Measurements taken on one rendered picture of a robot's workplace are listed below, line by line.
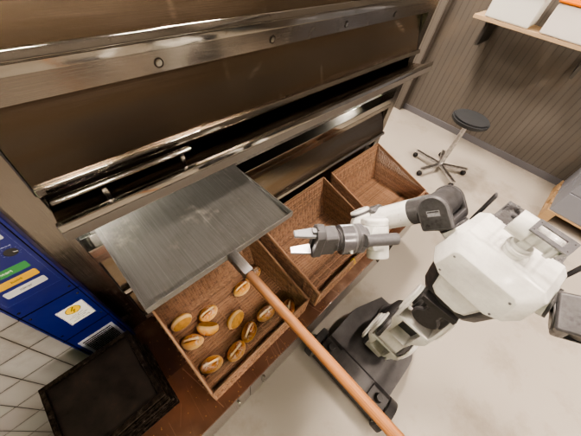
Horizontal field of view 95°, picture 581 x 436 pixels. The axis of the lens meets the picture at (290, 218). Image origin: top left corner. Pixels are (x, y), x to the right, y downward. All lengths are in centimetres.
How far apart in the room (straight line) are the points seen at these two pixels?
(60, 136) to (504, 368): 269
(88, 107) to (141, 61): 16
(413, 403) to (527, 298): 142
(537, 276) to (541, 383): 189
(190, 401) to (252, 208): 84
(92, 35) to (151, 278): 59
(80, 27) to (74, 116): 19
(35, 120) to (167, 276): 47
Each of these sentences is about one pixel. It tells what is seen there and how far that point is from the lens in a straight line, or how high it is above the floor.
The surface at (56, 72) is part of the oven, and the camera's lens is 74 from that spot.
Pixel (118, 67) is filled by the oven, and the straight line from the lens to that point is 76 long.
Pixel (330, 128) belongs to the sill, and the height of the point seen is 118.
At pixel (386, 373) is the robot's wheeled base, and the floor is 17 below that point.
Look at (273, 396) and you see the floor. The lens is 195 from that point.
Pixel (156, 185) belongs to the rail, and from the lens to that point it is 75.
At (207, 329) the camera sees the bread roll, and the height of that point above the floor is 65.
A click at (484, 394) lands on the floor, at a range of 246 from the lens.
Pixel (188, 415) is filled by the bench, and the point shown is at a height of 58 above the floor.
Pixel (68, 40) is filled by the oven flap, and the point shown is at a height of 173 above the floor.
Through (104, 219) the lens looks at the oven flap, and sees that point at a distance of 75.
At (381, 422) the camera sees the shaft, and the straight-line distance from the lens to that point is 79.
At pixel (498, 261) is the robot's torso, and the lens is 89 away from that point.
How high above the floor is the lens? 194
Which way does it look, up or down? 50 degrees down
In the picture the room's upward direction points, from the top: 10 degrees clockwise
